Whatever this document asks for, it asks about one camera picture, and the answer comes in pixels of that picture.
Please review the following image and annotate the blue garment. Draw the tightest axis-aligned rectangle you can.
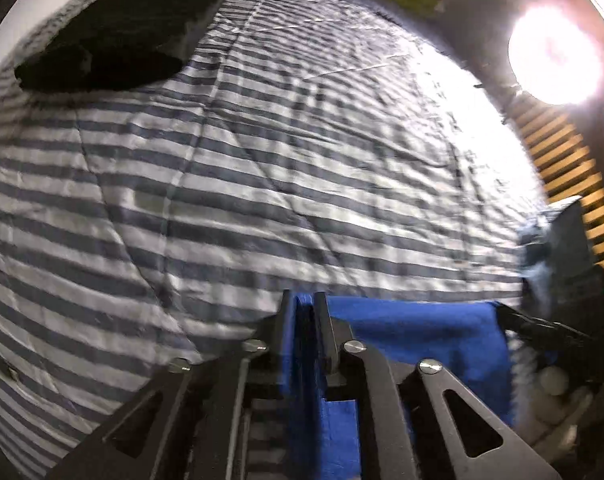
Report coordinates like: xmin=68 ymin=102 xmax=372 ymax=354
xmin=282 ymin=294 xmax=557 ymax=480

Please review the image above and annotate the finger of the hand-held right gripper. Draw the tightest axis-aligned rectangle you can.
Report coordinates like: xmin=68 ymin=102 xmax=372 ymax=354
xmin=492 ymin=302 xmax=602 ymax=386

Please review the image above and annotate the black folded cloth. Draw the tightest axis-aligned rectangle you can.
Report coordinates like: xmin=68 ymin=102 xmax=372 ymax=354
xmin=14 ymin=0 xmax=233 ymax=93

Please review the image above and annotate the person's right hand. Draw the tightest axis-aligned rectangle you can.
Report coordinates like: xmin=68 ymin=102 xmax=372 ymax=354
xmin=519 ymin=366 xmax=597 ymax=443

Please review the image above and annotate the wooden slat railing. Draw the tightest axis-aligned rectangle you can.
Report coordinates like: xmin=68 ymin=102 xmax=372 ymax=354
xmin=509 ymin=95 xmax=604 ymax=306

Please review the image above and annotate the blue white striped quilt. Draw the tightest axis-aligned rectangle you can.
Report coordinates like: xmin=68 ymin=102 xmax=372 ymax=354
xmin=0 ymin=0 xmax=552 ymax=480

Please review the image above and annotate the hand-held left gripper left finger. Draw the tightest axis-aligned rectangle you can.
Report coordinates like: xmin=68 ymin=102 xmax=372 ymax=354
xmin=47 ymin=289 xmax=297 ymax=480

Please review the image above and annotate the ring light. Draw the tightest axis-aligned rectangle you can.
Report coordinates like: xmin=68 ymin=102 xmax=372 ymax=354
xmin=506 ymin=5 xmax=602 ymax=106

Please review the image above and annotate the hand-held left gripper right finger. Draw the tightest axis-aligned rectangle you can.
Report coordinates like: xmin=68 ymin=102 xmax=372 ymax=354
xmin=313 ymin=291 xmax=562 ymax=480

